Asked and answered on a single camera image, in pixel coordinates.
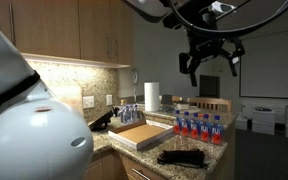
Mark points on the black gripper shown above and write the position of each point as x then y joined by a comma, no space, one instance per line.
207,45

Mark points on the large black zip tie bundle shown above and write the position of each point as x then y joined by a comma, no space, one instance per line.
184,156

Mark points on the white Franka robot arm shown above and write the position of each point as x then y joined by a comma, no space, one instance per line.
34,140

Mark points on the cardboard box cover white rim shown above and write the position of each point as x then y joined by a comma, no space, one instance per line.
140,133

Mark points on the wooden counter base cabinet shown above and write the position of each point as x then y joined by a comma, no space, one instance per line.
110,166

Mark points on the black monitor screen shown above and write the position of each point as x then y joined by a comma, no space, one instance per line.
209,86

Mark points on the wooden slatted chair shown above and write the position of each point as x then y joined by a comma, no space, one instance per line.
210,100

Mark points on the small wooden chair back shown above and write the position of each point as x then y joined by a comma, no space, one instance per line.
176,99

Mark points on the white paper towel roll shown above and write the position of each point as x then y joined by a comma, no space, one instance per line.
152,96

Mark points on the dark flat item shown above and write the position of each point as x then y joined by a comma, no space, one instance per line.
263,109

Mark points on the Fiji water bottle blue cap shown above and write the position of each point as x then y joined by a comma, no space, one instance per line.
177,126
217,135
185,129
194,130
205,132

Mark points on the clear water bottle blue cap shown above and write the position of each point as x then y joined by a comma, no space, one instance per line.
126,115
135,113

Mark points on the glass jar tan lid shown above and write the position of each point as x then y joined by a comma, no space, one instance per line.
122,102

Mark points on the beige cutting board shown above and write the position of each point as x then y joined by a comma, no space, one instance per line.
69,96

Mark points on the wooden upper cabinet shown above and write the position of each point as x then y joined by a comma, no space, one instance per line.
44,26

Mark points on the white wall screen dark frame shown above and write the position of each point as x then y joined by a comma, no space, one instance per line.
274,66

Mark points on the white wall phone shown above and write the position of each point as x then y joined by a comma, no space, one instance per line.
135,76

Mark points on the white wall switch plate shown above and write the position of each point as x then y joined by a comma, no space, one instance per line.
109,100

